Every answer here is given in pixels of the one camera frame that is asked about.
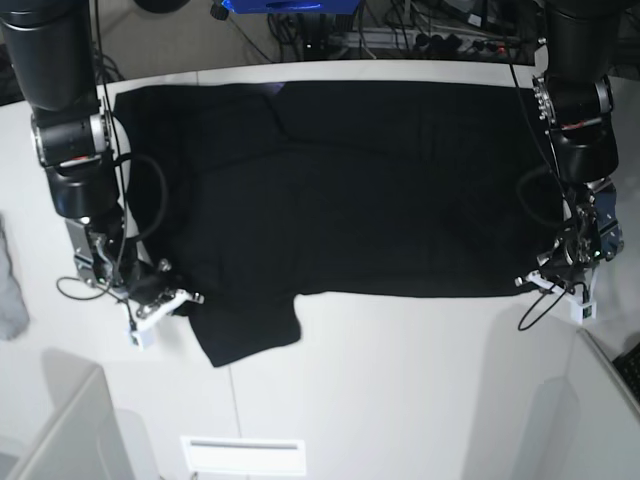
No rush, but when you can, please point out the white partition panel left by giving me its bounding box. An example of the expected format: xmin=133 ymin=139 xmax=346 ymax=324
xmin=1 ymin=346 xmax=161 ymax=479

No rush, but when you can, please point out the grey cloth at edge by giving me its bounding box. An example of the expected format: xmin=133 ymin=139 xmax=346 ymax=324
xmin=0 ymin=216 xmax=30 ymax=341

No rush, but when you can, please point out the white partition panel right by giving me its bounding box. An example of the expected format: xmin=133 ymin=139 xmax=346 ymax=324
xmin=513 ymin=330 xmax=639 ymax=479

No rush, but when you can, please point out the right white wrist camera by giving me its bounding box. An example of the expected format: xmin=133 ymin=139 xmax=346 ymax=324
xmin=126 ymin=322 xmax=156 ymax=351

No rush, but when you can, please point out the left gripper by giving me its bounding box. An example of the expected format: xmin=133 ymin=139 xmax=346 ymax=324
xmin=515 ymin=179 xmax=624 ymax=305

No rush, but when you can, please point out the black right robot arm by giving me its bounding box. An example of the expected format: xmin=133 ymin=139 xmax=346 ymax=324
xmin=1 ymin=1 xmax=204 ymax=322

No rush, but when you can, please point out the white table slot plate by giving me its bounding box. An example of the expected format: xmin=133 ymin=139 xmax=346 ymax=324
xmin=181 ymin=436 xmax=307 ymax=476

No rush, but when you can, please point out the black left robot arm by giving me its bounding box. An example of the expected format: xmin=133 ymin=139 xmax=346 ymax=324
xmin=516 ymin=1 xmax=631 ymax=319

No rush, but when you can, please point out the white power strip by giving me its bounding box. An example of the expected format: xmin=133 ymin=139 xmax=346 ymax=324
xmin=330 ymin=27 xmax=521 ymax=53

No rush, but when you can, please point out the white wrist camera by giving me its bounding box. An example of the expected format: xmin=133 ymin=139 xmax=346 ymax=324
xmin=570 ymin=298 xmax=597 ymax=326
xmin=126 ymin=322 xmax=156 ymax=351

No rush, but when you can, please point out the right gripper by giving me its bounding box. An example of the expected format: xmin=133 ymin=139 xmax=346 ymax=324
xmin=67 ymin=209 xmax=205 ymax=320

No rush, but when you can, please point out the black T-shirt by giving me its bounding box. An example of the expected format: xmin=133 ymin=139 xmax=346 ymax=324
xmin=114 ymin=81 xmax=562 ymax=367

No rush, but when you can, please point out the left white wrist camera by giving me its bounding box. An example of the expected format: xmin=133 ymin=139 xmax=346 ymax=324
xmin=570 ymin=298 xmax=597 ymax=326

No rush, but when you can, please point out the white partition panel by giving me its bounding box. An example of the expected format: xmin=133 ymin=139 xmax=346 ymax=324
xmin=513 ymin=330 xmax=639 ymax=479
xmin=1 ymin=346 xmax=161 ymax=479

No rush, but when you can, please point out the blue box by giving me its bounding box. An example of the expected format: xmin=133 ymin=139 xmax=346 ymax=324
xmin=222 ymin=0 xmax=360 ymax=15

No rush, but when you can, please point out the black keyboard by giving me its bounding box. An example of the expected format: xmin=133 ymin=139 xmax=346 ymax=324
xmin=613 ymin=344 xmax=640 ymax=401

